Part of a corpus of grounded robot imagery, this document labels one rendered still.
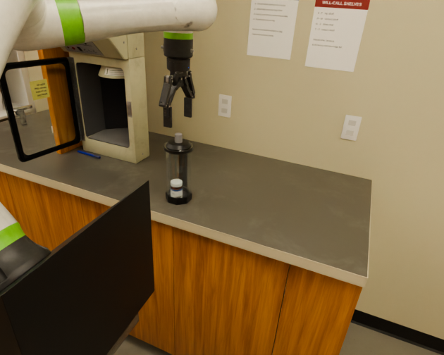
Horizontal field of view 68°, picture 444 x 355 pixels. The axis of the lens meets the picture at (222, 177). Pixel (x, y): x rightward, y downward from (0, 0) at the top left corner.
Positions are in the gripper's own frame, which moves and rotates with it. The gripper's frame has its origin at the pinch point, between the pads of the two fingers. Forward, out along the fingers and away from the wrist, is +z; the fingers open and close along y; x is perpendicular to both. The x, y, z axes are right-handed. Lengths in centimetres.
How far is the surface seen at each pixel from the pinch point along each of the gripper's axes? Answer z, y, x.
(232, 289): 60, 9, 29
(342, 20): -33, -61, 42
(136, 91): -0.4, -20.6, -33.3
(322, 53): -20, -61, 36
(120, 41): -21.1, -12.4, -33.3
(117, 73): -7.0, -20.3, -42.6
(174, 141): 8.7, 0.9, -1.1
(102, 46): -19.2, -9.4, -39.4
